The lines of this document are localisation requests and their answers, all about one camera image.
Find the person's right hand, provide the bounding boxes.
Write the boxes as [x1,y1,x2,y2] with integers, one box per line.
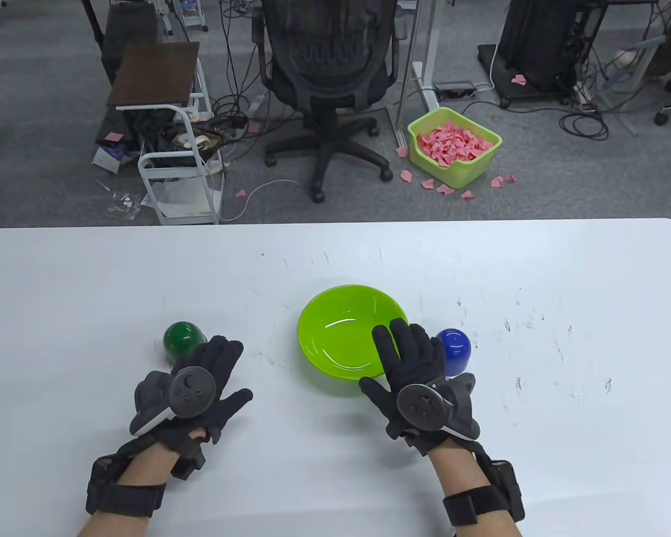
[359,319,481,456]

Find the black wrist camera strap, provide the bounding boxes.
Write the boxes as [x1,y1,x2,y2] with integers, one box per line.
[443,459,525,526]
[86,456,168,518]

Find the scattered pink floor scraps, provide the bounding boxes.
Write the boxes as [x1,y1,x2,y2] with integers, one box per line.
[396,147,518,200]

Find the white cardboard box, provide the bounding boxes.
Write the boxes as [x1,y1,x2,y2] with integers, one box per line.
[92,147,121,173]

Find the white desk leg frame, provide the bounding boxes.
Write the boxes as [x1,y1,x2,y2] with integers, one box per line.
[388,0,441,149]

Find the light green plastic bin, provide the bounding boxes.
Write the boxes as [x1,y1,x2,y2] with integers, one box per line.
[407,107,503,189]

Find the brown top side table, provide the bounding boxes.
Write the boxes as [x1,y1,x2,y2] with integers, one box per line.
[106,42,213,121]

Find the white floor cable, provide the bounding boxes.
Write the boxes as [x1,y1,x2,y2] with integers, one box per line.
[221,179,300,222]

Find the pile of pink scraps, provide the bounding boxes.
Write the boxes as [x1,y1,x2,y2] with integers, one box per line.
[417,122,494,167]

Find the grey power box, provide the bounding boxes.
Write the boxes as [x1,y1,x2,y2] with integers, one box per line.
[433,81,478,100]

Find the lime green plastic bowl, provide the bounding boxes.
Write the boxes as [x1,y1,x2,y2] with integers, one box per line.
[297,284,410,398]

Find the dark grey motion controller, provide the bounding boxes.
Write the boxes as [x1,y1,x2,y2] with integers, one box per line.
[396,372,480,442]
[130,366,218,437]

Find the black cable tangle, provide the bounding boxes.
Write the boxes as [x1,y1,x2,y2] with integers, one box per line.
[210,92,264,135]

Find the coiled black cable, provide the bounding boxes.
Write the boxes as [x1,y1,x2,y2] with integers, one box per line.
[559,109,610,140]

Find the clear plastic wrapper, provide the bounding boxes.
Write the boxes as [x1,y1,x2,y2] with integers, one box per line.
[105,190,141,220]

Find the person's left hand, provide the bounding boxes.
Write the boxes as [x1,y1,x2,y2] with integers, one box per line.
[129,335,253,482]

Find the black computer tower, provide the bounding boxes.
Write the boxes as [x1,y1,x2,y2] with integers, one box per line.
[498,0,582,95]

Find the dark side table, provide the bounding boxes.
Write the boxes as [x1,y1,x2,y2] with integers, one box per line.
[82,0,160,86]

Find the black wheeled platform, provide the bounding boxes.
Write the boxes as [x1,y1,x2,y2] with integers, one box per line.
[476,44,577,110]

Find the green dice cup cover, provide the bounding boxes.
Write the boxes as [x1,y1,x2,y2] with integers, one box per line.
[163,321,209,367]

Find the white metal cart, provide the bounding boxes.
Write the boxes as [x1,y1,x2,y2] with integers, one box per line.
[138,105,225,225]

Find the black mesh office chair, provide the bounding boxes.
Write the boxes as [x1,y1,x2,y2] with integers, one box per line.
[252,0,409,203]

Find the blue dice cup cover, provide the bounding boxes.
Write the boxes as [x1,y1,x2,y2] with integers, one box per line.
[435,328,472,377]

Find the person's right forearm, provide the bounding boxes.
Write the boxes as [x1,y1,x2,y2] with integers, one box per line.
[428,445,523,537]

